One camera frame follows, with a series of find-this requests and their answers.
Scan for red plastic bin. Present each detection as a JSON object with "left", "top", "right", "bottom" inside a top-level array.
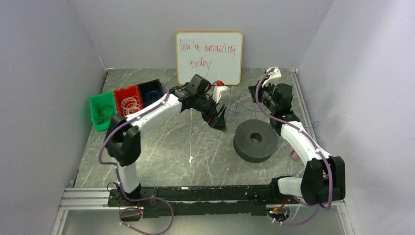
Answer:
[{"left": 114, "top": 85, "right": 143, "bottom": 116}]

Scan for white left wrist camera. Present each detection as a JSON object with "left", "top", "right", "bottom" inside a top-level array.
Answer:
[{"left": 212, "top": 80, "right": 231, "bottom": 103}]

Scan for green coiled cables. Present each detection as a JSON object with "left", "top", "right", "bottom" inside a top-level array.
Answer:
[{"left": 98, "top": 104, "right": 118, "bottom": 124}]

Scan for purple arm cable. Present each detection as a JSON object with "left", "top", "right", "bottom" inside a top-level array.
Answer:
[
  {"left": 98, "top": 86, "right": 176, "bottom": 235},
  {"left": 254, "top": 68, "right": 334, "bottom": 227}
]

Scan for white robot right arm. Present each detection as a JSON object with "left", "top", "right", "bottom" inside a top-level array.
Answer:
[{"left": 248, "top": 83, "right": 346, "bottom": 208}]

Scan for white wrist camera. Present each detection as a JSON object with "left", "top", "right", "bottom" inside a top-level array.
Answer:
[
  {"left": 261, "top": 67, "right": 281, "bottom": 87},
  {"left": 212, "top": 80, "right": 231, "bottom": 103}
]

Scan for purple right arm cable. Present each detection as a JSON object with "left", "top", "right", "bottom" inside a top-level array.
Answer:
[{"left": 254, "top": 68, "right": 334, "bottom": 227}]

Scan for white coiled cables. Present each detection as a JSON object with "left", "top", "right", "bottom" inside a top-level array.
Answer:
[{"left": 120, "top": 95, "right": 143, "bottom": 116}]

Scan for black cable spool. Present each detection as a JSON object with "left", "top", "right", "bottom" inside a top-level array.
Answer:
[{"left": 233, "top": 119, "right": 278, "bottom": 164}]

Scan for blue coiled cables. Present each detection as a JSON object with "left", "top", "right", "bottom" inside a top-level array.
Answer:
[{"left": 145, "top": 89, "right": 163, "bottom": 104}]

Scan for pink small bottle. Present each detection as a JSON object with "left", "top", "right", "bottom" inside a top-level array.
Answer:
[{"left": 291, "top": 151, "right": 300, "bottom": 161}]

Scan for black plastic bin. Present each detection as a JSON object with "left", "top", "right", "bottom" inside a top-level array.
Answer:
[{"left": 137, "top": 79, "right": 164, "bottom": 108}]

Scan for aluminium frame rail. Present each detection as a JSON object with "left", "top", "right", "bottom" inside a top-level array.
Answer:
[{"left": 51, "top": 188, "right": 355, "bottom": 235}]

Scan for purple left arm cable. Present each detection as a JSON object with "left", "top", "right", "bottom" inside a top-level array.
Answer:
[{"left": 98, "top": 86, "right": 176, "bottom": 235}]

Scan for green plastic bin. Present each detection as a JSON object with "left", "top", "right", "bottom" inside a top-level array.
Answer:
[{"left": 89, "top": 92, "right": 117, "bottom": 132}]

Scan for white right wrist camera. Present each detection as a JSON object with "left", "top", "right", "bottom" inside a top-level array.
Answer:
[{"left": 261, "top": 67, "right": 281, "bottom": 87}]

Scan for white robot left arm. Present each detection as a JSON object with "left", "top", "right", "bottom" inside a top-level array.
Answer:
[{"left": 98, "top": 74, "right": 231, "bottom": 201}]

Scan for whiteboard with red writing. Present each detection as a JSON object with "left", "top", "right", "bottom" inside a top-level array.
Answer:
[{"left": 176, "top": 31, "right": 243, "bottom": 86}]

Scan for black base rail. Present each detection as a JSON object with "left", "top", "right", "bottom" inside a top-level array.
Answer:
[{"left": 107, "top": 185, "right": 294, "bottom": 218}]

